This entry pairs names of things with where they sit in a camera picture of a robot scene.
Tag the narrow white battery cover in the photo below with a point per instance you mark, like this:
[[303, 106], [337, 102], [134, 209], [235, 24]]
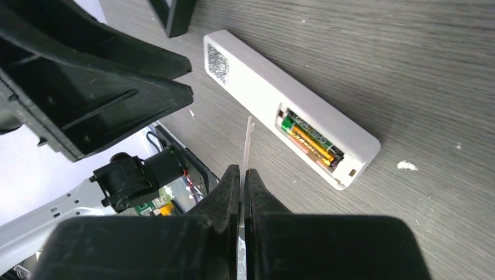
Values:
[[242, 267]]

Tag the green yellow battery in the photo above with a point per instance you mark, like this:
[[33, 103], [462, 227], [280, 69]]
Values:
[[320, 139]]

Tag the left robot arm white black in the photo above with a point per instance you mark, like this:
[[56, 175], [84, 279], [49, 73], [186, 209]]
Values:
[[125, 182]]

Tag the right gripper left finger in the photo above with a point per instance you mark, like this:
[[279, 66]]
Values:
[[201, 244]]

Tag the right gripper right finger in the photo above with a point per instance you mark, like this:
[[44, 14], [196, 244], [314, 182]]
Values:
[[281, 244]]

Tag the gold green AAA battery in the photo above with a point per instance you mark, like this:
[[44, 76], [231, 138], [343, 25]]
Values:
[[305, 141]]

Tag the long white remote control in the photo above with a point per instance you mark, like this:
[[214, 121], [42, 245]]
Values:
[[266, 91]]

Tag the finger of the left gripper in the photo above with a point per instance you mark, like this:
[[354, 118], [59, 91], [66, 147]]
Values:
[[68, 23], [80, 112]]

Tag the black framed display box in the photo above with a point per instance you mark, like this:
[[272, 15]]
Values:
[[174, 15]]

